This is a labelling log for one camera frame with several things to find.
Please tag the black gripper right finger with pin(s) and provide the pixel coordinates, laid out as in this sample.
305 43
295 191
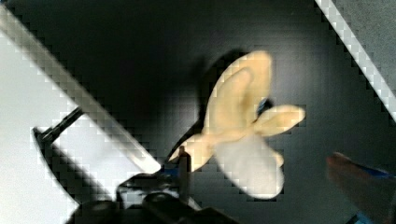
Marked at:
371 190

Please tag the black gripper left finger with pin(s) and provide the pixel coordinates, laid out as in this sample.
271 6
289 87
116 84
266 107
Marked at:
158 198

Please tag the plush peeled banana toy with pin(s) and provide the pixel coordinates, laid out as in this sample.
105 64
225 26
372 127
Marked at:
234 128

